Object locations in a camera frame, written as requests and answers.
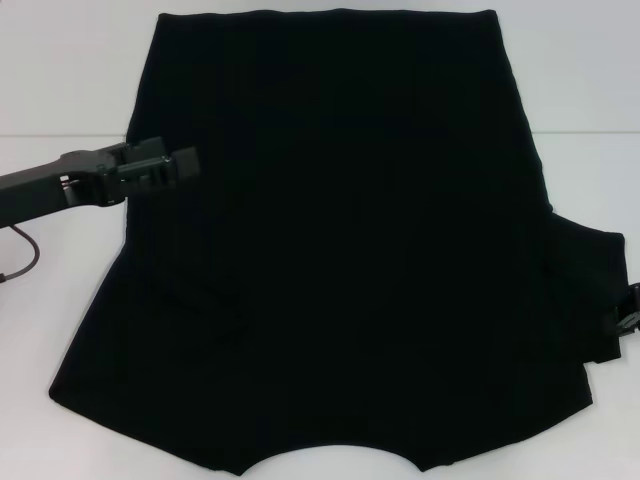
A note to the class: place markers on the black t-shirt with FREE print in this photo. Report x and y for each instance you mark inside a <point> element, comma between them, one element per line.
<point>350,225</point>

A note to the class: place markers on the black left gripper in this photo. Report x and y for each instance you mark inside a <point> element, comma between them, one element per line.
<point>55,182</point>

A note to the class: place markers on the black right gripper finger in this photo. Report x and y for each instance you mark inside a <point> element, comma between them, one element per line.
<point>634,297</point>
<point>622,322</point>

